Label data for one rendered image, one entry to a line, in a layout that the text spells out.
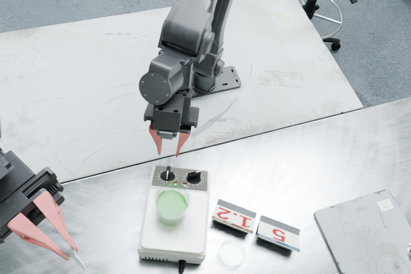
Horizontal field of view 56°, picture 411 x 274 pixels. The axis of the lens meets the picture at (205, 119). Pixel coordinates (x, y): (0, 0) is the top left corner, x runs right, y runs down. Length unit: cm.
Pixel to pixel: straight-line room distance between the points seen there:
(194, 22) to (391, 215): 62
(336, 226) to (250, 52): 52
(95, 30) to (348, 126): 74
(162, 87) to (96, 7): 197
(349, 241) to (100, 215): 54
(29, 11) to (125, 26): 150
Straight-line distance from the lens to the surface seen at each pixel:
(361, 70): 251
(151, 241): 77
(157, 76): 62
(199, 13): 68
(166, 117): 64
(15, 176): 55
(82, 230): 88
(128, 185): 90
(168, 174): 83
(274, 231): 87
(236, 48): 113
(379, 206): 99
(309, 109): 106
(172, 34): 67
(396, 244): 98
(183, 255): 78
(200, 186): 83
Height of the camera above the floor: 173
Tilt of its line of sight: 58 degrees down
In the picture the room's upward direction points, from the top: 10 degrees clockwise
